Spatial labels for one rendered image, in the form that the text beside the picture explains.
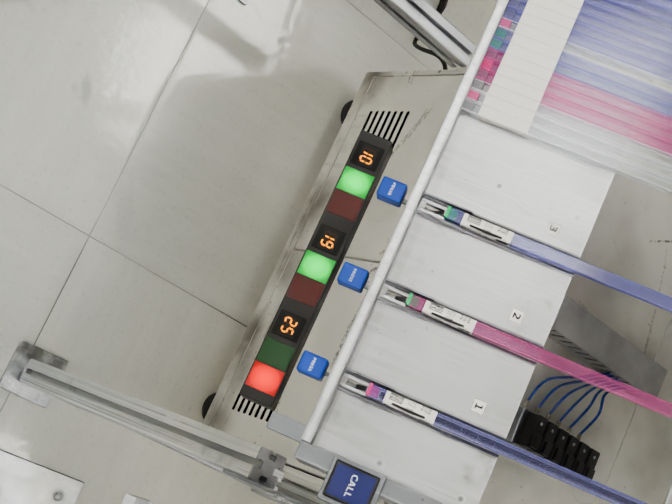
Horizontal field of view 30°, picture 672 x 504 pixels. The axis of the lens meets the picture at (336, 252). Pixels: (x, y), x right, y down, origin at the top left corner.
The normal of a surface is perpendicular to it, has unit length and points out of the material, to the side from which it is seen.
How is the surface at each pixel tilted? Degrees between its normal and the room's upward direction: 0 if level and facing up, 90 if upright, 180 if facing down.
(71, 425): 0
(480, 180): 45
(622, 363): 0
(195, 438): 90
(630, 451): 0
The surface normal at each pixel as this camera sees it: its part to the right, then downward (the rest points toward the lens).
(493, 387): -0.05, -0.25
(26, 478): 0.61, 0.09
